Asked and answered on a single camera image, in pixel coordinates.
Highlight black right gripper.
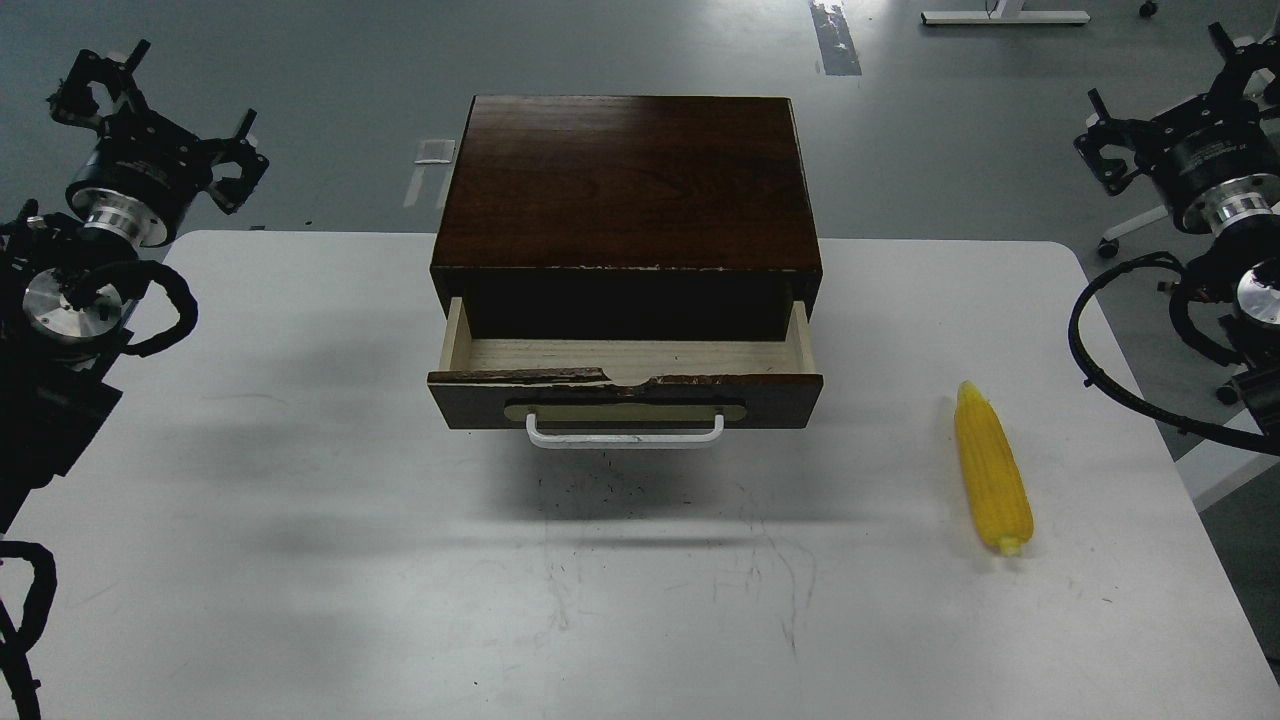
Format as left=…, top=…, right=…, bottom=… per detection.
left=1073, top=22, right=1279, bottom=236

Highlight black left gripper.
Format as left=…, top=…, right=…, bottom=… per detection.
left=47, top=38, right=270, bottom=249

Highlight yellow corn cob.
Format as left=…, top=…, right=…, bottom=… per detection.
left=954, top=380, right=1036, bottom=557

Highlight wooden drawer with white handle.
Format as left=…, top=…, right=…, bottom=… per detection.
left=426, top=300, right=824, bottom=450

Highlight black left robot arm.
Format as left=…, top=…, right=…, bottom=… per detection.
left=1, top=40, right=269, bottom=530

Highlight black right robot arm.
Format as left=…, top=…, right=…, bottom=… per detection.
left=1068, top=23, right=1279, bottom=456

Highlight white office chair base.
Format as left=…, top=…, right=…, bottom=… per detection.
left=1094, top=206, right=1169, bottom=260

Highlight white desk leg base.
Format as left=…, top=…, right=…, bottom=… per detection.
left=920, top=1, right=1091, bottom=27

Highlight grey floor tape strip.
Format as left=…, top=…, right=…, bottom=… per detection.
left=806, top=1, right=861, bottom=77

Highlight dark wooden cabinet box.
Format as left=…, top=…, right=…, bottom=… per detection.
left=430, top=95, right=823, bottom=341

